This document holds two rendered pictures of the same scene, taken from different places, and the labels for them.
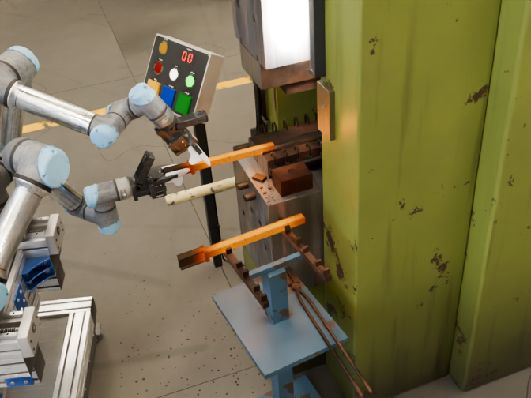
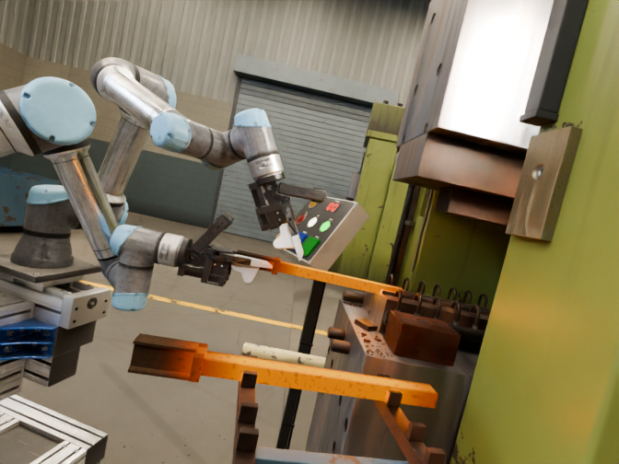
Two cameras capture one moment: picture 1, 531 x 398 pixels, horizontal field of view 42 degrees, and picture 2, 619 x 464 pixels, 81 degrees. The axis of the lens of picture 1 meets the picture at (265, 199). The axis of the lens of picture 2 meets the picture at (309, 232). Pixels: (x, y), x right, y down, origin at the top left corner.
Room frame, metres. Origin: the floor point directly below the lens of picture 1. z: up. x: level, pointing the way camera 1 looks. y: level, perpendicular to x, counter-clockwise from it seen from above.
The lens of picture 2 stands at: (1.22, -0.03, 1.17)
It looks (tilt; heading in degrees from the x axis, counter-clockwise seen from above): 5 degrees down; 15
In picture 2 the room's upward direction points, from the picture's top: 12 degrees clockwise
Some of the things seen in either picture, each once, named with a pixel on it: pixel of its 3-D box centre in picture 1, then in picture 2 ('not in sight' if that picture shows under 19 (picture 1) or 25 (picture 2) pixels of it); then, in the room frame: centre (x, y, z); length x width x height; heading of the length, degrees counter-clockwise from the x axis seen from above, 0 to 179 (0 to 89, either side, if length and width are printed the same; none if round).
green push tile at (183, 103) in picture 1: (184, 104); (309, 247); (2.48, 0.29, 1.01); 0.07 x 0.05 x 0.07; 43
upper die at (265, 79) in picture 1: (307, 52); (489, 178); (2.20, -0.18, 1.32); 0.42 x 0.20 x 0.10; 108
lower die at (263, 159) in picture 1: (310, 141); (453, 318); (2.20, -0.18, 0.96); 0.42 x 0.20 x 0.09; 108
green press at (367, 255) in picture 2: not in sight; (409, 205); (7.39, 0.05, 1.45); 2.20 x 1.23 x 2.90; 107
